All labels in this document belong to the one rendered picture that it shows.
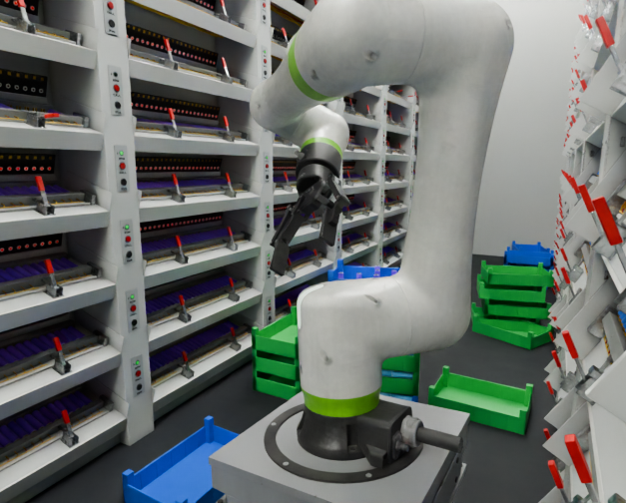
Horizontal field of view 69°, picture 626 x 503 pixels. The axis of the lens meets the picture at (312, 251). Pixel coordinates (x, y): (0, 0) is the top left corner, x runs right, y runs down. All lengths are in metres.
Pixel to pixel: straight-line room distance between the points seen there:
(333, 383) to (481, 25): 0.52
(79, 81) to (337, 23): 0.93
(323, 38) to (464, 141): 0.24
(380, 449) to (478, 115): 0.48
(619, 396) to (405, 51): 0.47
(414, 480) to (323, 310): 0.26
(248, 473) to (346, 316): 0.26
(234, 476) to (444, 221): 0.49
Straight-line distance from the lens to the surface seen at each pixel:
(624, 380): 0.22
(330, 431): 0.72
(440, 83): 0.66
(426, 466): 0.73
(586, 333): 0.85
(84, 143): 1.29
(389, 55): 0.60
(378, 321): 0.68
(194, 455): 1.45
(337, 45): 0.58
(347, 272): 1.65
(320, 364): 0.68
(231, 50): 1.96
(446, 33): 0.64
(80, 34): 1.38
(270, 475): 0.71
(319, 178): 0.90
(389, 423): 0.70
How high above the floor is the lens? 0.81
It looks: 11 degrees down
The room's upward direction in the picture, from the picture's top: straight up
